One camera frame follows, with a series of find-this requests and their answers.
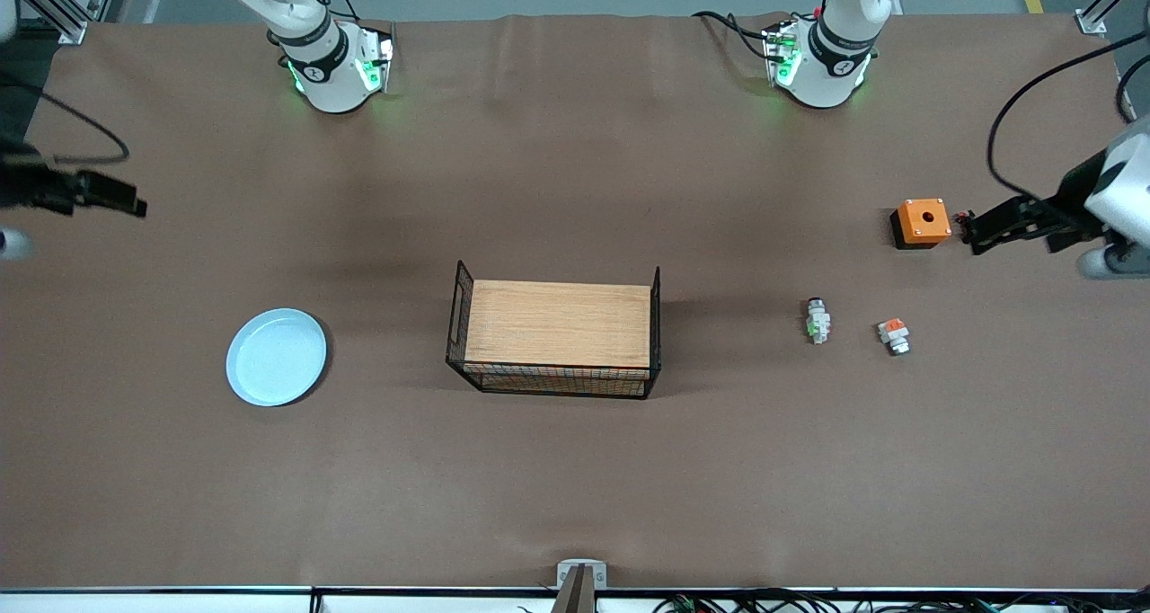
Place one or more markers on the white green switch module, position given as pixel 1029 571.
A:
pixel 818 321

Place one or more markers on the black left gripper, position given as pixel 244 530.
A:
pixel 1065 210

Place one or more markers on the brown table cover sheet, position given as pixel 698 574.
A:
pixel 575 469

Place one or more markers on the orange button enclosure box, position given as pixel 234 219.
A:
pixel 923 220

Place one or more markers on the aluminium frame post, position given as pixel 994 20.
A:
pixel 63 6
pixel 1105 2

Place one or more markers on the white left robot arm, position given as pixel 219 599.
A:
pixel 835 65

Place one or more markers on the grey mount bracket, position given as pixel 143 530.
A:
pixel 581 575

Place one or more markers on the base connector box green light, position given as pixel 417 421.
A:
pixel 373 56
pixel 780 51

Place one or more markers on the black red push button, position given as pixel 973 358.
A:
pixel 961 218

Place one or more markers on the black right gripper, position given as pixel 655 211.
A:
pixel 29 187

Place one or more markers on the wooden board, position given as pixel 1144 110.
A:
pixel 557 324

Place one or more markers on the orange grey switch component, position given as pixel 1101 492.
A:
pixel 894 334

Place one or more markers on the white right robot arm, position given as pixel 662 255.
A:
pixel 328 74

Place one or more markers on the light blue round plate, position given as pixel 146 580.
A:
pixel 277 357

